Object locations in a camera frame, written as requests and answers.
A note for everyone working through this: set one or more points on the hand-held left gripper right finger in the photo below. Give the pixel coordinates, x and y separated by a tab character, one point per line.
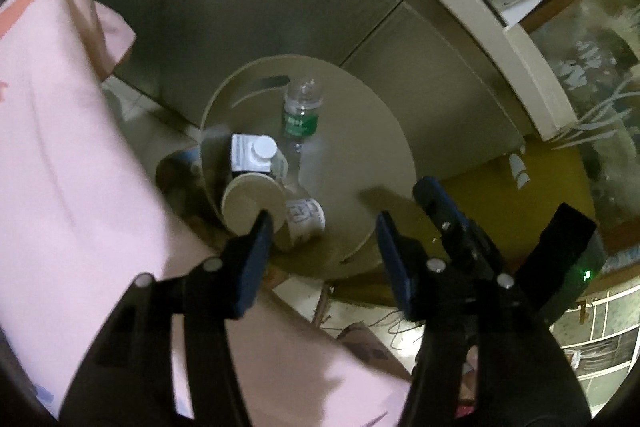
395	267

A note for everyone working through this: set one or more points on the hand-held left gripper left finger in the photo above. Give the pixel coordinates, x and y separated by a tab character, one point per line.
252	267

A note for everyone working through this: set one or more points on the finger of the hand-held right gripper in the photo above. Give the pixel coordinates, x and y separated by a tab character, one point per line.
442	212
560	242

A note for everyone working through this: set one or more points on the beige round trash bin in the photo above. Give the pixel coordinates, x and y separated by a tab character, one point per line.
360	147

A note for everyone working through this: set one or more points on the clear bottle with green label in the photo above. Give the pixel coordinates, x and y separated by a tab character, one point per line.
300	117

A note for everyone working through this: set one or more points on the white printed cup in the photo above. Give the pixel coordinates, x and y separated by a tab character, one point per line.
305	217

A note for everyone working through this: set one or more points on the white carton with cap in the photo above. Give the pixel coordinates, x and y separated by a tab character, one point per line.
250	154

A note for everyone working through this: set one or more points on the dark plastic bag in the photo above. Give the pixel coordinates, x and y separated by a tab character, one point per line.
175	177

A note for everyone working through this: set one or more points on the frosted glass door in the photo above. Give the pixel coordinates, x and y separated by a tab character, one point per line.
600	57

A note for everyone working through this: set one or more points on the pink blanket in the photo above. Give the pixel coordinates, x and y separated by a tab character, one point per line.
65	147

